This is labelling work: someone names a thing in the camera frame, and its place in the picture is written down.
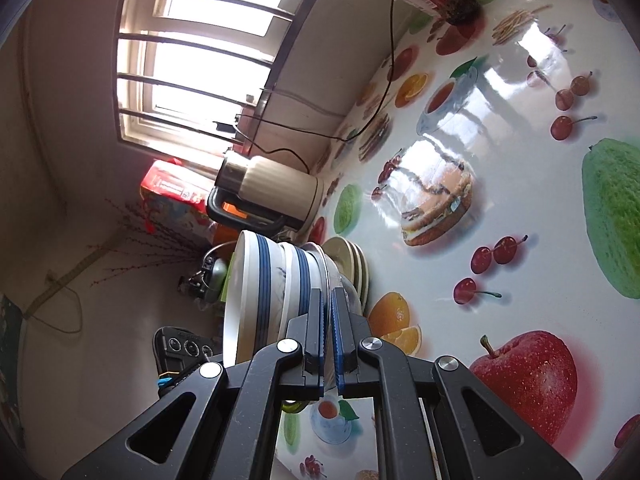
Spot window with metal bars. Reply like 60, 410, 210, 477
115, 0, 331, 158

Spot grey round device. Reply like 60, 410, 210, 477
180, 255, 231, 306

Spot dried twig bunch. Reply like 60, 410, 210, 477
85, 200, 211, 291

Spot small white blue-striped bowl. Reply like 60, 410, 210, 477
277, 241, 333, 321

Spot cream electric kettle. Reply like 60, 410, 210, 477
206, 152, 325, 235

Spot black power cable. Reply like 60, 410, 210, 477
232, 0, 403, 173

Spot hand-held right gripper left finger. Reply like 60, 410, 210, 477
62, 287, 328, 480

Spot orange box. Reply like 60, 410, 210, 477
212, 200, 251, 246

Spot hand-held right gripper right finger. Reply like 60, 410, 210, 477
327, 285, 583, 480

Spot red printed box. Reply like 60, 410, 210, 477
140, 160, 216, 221

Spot large white blue-striped bowl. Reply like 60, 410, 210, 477
222, 230, 301, 368

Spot beige plate with brown patch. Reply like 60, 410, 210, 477
345, 240, 365, 301
352, 247, 371, 308
322, 236, 357, 281

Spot stainless steel bowl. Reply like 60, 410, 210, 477
305, 242, 363, 396

